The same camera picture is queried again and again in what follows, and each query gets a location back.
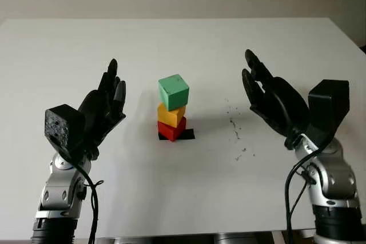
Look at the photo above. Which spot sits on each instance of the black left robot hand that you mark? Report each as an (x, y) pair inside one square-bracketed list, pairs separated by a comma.
[(98, 112)]

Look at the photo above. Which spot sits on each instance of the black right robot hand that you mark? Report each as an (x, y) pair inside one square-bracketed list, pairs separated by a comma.
[(283, 107)]

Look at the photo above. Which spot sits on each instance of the yellow wooden block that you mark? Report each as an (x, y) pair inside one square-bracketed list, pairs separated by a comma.
[(170, 116)]

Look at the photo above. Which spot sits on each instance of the red wooden block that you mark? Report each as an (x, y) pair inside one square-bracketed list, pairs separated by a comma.
[(170, 132)]

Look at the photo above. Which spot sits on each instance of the green wooden block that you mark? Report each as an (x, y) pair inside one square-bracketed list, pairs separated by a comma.
[(174, 92)]

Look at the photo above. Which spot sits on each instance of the black tape strip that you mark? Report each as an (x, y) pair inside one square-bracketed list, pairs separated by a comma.
[(189, 135)]

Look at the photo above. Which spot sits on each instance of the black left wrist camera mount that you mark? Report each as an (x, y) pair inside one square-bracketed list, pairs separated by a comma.
[(64, 127)]

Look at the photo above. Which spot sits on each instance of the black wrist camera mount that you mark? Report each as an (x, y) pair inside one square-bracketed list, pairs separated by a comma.
[(64, 127), (328, 107)]

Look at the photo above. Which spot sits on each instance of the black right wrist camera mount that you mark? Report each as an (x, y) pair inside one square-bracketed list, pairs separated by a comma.
[(328, 107)]

